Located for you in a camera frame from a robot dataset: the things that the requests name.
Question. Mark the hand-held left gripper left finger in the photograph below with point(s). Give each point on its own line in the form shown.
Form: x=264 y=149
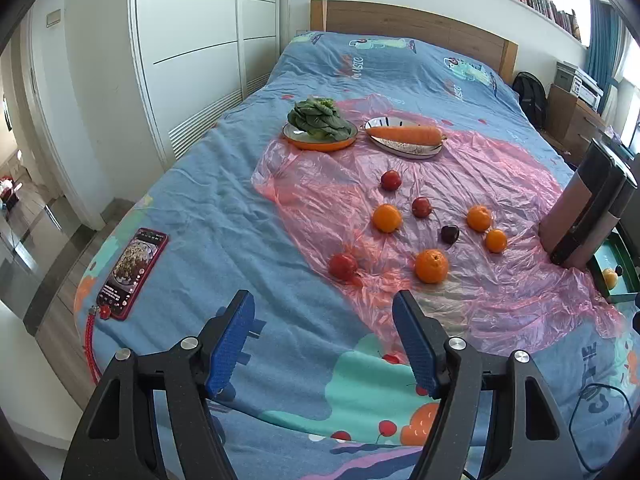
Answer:
x=231 y=345

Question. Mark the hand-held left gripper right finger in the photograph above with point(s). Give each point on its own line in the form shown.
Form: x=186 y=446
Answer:
x=416 y=345

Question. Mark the small mandarin orange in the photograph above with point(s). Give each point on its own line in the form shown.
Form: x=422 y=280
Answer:
x=479 y=218
x=496 y=240

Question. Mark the large orange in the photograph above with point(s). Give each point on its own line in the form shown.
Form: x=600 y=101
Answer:
x=431 y=266
x=387 y=218

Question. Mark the yellow fruit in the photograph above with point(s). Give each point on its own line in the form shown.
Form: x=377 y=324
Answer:
x=610 y=277

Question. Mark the wooden drawer cabinet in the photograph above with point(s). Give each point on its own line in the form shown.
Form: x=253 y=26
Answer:
x=570 y=120

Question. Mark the pink plastic sheet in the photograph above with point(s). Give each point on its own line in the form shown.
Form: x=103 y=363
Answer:
x=500 y=185

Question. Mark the green tray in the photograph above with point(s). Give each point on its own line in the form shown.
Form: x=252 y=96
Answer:
x=625 y=292

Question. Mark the red apple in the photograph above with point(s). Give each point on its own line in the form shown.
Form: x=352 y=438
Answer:
x=390 y=180
x=343 y=266
x=421 y=207

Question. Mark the dark purple plum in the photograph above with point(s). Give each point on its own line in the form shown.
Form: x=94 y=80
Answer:
x=449 y=234

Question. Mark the black backpack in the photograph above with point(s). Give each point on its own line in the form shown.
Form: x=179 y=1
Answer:
x=530 y=97

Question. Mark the smartphone in red case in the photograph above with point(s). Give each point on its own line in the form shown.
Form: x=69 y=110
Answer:
x=132 y=272

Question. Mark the white printer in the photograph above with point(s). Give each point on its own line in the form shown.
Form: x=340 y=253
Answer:
x=577 y=82

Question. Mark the blue printed blanket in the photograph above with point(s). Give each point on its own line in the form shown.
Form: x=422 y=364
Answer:
x=215 y=185

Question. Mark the teal curtain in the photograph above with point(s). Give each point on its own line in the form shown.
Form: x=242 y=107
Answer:
x=602 y=45

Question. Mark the white oval patterned plate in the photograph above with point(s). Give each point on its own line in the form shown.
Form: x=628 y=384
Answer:
x=410 y=150

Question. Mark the carrot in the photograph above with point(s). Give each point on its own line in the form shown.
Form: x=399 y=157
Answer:
x=405 y=134

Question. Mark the round orange plate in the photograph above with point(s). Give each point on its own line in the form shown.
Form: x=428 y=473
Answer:
x=320 y=144

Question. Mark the wooden headboard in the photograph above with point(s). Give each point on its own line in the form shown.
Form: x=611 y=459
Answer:
x=425 y=22

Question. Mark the green bok choy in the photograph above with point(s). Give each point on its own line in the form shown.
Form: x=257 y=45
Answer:
x=317 y=117

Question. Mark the white wardrobe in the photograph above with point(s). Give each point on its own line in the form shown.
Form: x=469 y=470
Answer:
x=195 y=35

